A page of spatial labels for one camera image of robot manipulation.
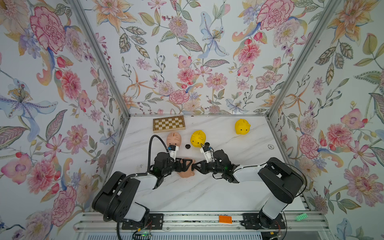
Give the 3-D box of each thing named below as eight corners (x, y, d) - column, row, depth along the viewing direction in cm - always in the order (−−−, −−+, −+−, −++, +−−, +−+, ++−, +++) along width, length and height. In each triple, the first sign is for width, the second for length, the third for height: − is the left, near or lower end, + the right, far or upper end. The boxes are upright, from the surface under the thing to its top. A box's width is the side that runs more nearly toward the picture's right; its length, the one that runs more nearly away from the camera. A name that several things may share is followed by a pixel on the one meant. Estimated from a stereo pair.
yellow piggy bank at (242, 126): (236, 136, 110) (239, 128, 103) (233, 126, 116) (236, 118, 109) (247, 136, 110) (251, 128, 103) (244, 126, 116) (248, 118, 109)
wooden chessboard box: (154, 133, 112) (153, 130, 109) (154, 121, 120) (153, 117, 118) (185, 130, 115) (185, 127, 112) (183, 117, 123) (183, 114, 120)
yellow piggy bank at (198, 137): (188, 145, 105) (188, 137, 98) (196, 136, 110) (196, 127, 103) (199, 151, 102) (199, 143, 95) (206, 141, 107) (207, 133, 100)
